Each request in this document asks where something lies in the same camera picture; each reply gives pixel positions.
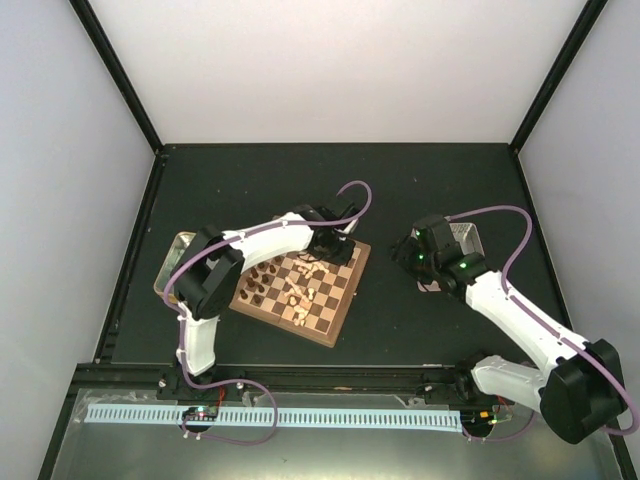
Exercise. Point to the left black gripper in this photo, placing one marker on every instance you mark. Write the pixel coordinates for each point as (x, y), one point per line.
(342, 259)

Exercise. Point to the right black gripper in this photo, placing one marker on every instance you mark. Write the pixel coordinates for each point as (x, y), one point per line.
(402, 253)

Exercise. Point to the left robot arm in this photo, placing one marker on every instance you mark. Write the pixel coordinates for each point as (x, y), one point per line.
(202, 283)

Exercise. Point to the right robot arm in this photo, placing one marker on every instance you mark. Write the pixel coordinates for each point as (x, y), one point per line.
(577, 386)

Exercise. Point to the wooden chess board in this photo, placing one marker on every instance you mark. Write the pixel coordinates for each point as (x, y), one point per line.
(302, 295)

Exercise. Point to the right metal tray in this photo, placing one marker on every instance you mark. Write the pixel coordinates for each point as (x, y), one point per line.
(467, 235)

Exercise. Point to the metal tray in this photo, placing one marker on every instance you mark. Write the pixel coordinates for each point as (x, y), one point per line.
(177, 248)
(467, 235)

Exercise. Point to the left metal tray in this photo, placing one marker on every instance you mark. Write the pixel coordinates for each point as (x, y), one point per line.
(177, 248)

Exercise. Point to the black mounting rail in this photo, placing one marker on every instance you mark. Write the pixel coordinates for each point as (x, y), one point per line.
(438, 385)

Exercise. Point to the white slotted cable duct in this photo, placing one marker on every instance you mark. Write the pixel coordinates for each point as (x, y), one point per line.
(332, 418)

